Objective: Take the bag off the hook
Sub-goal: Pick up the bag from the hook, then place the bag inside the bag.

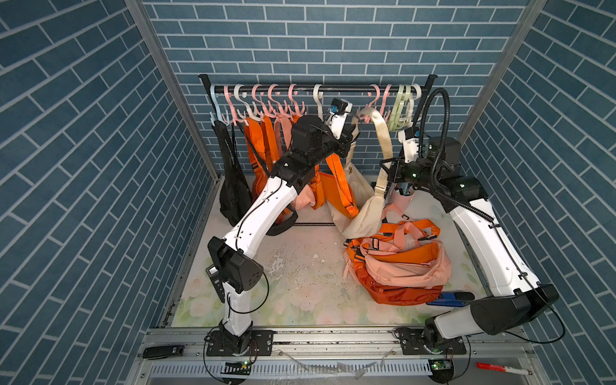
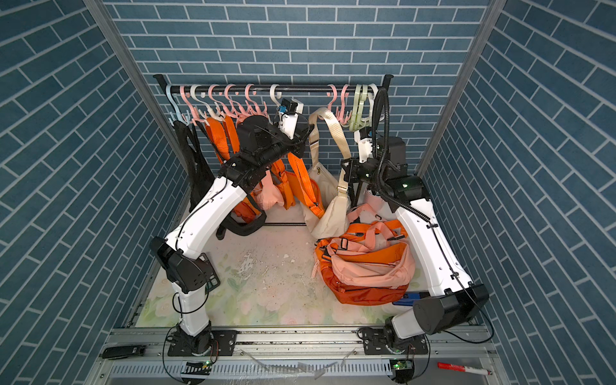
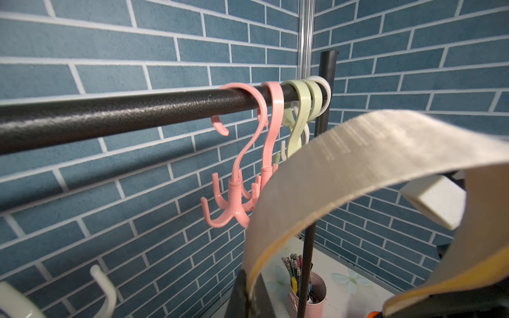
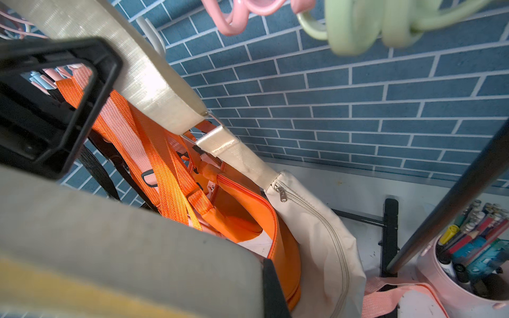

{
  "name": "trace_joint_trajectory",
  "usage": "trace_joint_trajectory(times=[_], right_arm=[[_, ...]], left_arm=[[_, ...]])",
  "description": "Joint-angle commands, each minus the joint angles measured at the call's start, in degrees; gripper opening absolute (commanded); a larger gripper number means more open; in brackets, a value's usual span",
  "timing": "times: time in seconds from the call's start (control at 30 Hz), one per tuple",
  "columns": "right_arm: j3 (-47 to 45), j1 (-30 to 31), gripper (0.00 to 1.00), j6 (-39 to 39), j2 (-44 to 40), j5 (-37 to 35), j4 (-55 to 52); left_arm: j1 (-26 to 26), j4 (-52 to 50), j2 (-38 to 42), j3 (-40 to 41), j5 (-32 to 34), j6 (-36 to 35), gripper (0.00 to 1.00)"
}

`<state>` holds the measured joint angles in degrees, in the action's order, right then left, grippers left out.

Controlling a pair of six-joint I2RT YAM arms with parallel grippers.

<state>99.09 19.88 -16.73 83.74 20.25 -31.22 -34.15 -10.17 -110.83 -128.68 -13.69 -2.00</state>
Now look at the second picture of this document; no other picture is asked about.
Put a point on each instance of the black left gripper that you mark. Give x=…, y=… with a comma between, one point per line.
x=298, y=140

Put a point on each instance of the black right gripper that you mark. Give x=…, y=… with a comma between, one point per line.
x=352, y=171

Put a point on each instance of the beige bag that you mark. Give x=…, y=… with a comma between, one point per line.
x=332, y=190

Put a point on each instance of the dark orange bag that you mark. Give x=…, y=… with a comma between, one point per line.
x=359, y=296

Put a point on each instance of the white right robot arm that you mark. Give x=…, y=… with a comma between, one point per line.
x=451, y=296

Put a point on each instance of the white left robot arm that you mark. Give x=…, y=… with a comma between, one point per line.
x=227, y=204

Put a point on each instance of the green hook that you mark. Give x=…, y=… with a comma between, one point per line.
x=361, y=121
x=356, y=113

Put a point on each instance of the orange bag left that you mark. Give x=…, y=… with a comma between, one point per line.
x=224, y=138

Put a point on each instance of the pink hook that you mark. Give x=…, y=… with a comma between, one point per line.
x=340, y=113

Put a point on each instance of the white hook right end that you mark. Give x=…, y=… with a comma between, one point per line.
x=371, y=98

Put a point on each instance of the black bag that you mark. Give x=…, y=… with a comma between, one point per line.
x=201, y=179

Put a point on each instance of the light blue hook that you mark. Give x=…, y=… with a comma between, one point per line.
x=176, y=111

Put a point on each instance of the black clothes rack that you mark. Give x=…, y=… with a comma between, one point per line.
x=290, y=174

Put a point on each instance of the blue card device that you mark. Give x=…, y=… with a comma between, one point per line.
x=410, y=298

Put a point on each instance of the red white marker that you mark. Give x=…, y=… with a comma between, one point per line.
x=465, y=369

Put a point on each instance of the black remote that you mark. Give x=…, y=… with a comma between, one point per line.
x=123, y=352

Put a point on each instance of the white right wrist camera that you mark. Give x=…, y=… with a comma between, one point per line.
x=364, y=141

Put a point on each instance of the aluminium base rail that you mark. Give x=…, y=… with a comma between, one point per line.
x=301, y=355

